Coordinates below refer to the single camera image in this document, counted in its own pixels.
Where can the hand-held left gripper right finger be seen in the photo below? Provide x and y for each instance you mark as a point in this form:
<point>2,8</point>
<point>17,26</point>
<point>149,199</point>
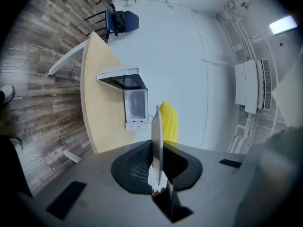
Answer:
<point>213,174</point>

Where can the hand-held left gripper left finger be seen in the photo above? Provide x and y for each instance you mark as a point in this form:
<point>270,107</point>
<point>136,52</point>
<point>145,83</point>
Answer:
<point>99,174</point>

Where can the white microwave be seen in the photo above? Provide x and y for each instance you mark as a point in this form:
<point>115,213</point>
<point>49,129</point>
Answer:
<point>132,126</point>

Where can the white plate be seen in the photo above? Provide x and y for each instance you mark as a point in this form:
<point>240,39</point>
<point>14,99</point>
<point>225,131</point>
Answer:
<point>156,138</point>

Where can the yellow corn cob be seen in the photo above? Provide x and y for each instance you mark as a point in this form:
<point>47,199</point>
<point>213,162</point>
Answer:
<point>169,122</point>

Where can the white table leg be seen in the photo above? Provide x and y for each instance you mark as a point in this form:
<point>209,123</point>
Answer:
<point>72,156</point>
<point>66,59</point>

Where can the person's dark trouser leg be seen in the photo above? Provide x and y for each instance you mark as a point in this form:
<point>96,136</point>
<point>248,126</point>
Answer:
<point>11,169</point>

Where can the person's white shoe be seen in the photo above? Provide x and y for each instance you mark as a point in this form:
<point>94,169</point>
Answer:
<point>7,93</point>
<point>17,143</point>

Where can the white air conditioner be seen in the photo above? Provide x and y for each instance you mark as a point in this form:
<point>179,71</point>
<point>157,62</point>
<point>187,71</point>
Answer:
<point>248,84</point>

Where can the white ceiling pipe bundle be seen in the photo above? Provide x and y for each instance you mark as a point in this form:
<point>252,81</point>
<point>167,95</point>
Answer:
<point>241,29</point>

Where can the black jacket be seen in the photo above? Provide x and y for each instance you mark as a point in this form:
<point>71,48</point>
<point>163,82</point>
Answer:
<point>119,20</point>

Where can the blue chair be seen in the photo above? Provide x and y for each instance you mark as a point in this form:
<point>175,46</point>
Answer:
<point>131,20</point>

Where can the rectangular ceiling light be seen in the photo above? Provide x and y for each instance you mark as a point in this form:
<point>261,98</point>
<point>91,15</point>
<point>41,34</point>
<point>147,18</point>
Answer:
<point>282,25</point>

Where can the white wall box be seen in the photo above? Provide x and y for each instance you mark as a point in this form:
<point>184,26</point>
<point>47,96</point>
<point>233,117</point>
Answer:
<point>131,0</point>

